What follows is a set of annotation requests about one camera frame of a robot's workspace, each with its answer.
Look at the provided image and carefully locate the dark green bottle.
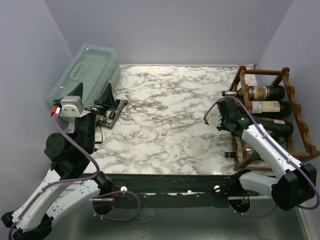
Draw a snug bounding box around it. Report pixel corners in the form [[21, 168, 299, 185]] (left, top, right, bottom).
[[250, 100, 292, 119]]

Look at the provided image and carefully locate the translucent plastic storage box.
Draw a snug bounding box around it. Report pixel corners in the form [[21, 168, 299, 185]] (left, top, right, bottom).
[[46, 44, 121, 107]]

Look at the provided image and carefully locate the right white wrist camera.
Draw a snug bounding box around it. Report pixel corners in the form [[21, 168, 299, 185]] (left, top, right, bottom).
[[204, 112, 221, 127]]

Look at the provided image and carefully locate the green wine bottle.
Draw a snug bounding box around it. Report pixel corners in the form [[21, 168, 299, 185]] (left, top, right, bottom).
[[221, 85, 286, 101], [254, 117, 294, 137]]

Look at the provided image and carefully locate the clear glass wine bottle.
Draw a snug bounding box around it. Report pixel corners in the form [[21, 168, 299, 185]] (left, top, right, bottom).
[[219, 133, 237, 141]]

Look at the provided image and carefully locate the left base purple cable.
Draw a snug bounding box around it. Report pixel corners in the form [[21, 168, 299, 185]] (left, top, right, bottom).
[[92, 188, 142, 221]]

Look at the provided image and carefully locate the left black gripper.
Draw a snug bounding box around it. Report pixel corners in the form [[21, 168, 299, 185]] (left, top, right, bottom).
[[69, 82, 117, 153]]

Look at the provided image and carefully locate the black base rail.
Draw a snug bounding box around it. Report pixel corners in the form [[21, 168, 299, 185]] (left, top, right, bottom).
[[92, 173, 258, 209]]

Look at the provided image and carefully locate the brown wooden wine rack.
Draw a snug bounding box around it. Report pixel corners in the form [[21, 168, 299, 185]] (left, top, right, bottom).
[[222, 65, 320, 163]]

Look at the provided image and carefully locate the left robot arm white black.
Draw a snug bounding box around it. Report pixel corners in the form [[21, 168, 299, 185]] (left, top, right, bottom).
[[1, 83, 127, 240]]

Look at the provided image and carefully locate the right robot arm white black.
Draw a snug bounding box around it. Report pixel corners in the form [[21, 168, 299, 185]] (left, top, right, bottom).
[[217, 97, 320, 211]]

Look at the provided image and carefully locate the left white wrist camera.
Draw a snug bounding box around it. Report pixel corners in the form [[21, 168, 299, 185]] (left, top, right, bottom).
[[51, 95, 91, 118]]

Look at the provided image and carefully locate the black metal corkscrew tool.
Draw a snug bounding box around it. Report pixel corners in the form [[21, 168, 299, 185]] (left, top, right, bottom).
[[102, 99, 129, 129]]

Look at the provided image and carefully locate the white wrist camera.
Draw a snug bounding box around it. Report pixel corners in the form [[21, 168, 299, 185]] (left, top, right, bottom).
[[51, 95, 91, 118], [204, 112, 221, 127]]

